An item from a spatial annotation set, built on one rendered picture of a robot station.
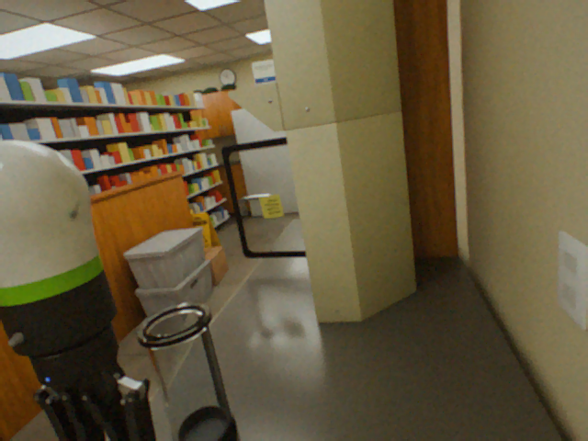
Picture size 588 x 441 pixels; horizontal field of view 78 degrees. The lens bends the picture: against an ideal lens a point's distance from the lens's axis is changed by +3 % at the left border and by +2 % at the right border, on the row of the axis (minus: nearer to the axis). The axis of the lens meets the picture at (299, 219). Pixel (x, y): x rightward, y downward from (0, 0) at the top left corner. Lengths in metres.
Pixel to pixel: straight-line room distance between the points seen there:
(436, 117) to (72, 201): 0.97
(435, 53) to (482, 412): 0.88
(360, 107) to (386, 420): 0.60
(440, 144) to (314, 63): 0.52
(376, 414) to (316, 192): 0.44
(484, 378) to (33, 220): 0.70
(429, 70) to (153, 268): 2.52
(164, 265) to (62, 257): 2.64
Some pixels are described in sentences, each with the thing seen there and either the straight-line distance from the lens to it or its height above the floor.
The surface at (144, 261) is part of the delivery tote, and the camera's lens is 3.10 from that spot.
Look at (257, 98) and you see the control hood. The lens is 0.81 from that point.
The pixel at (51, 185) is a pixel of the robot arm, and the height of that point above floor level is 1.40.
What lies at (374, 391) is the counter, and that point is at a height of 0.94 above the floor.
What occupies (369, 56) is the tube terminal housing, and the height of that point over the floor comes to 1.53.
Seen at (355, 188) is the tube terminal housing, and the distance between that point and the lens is 0.81.
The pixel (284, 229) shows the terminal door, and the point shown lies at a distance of 1.19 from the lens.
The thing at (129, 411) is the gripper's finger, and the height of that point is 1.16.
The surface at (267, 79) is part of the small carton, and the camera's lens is 0.90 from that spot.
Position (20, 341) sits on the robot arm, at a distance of 0.42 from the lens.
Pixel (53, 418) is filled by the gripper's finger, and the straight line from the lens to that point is 0.53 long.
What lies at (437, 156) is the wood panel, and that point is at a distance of 1.16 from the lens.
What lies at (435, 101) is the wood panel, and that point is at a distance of 1.15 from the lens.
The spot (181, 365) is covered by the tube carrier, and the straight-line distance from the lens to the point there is 0.58.
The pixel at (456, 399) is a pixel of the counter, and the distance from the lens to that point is 0.72.
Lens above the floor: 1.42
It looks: 15 degrees down
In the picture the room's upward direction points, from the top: 9 degrees counter-clockwise
